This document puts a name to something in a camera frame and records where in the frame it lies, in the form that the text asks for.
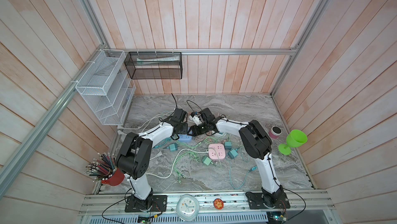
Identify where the pink power strip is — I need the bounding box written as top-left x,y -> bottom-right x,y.
208,143 -> 226,161

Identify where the light green USB cable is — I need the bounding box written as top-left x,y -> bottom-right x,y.
172,135 -> 224,184

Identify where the blue power strip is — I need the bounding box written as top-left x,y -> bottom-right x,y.
177,134 -> 192,143

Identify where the green USB charger plug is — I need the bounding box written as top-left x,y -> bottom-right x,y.
202,156 -> 213,166

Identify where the teal USB cable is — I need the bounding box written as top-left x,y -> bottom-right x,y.
228,155 -> 259,190

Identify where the white power cord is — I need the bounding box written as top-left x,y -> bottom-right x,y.
117,112 -> 208,179

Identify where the red round sticker badge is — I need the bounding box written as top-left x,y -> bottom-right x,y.
213,198 -> 224,210

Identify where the teal USB charger plug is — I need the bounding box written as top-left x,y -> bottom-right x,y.
224,141 -> 233,149

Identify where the red pen holder with pens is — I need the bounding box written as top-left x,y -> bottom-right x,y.
85,153 -> 125,186

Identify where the white wire mesh shelf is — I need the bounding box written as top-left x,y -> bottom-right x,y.
75,50 -> 136,126

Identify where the white alarm clock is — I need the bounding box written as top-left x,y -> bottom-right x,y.
176,194 -> 200,222

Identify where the pink cylinder speaker black top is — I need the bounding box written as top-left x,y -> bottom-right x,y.
268,126 -> 282,139

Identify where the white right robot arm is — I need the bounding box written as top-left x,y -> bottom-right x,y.
188,108 -> 291,209

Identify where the green plastic goblet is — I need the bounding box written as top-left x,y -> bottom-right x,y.
278,129 -> 308,155

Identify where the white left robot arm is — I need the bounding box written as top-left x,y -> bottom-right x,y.
116,108 -> 188,212

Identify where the black mesh basket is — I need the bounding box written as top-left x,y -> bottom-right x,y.
124,51 -> 183,80

